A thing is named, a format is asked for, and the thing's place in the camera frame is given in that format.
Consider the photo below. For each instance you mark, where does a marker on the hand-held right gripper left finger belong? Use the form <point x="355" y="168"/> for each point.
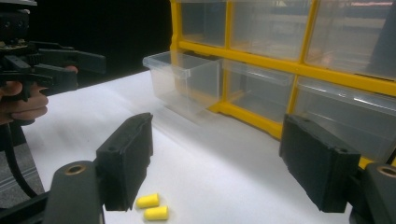
<point x="124" y="161"/>

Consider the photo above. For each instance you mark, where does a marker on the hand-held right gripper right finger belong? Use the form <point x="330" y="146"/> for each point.
<point x="317" y="165"/>

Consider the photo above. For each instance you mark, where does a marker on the yellow foam earplug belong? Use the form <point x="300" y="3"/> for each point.
<point x="147" y="201"/>
<point x="156" y="213"/>

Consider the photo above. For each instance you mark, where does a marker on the clear plastic drawer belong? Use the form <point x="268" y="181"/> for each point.
<point x="204" y="21"/>
<point x="186" y="81"/>
<point x="345" y="37"/>
<point x="269" y="28"/>
<point x="258" y="93"/>
<point x="351" y="121"/>

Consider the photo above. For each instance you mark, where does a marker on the yellow drawer cabinet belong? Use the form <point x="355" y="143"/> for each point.
<point x="249" y="57"/>

